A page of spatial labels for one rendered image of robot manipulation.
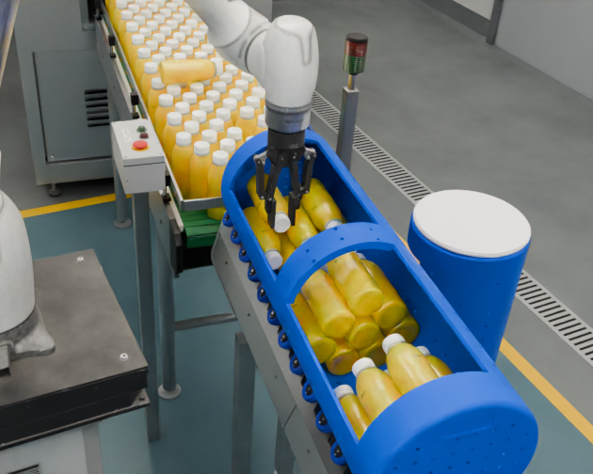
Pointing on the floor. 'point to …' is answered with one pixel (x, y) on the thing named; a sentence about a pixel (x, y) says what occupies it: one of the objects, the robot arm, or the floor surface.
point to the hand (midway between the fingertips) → (281, 211)
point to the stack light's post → (346, 125)
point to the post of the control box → (146, 307)
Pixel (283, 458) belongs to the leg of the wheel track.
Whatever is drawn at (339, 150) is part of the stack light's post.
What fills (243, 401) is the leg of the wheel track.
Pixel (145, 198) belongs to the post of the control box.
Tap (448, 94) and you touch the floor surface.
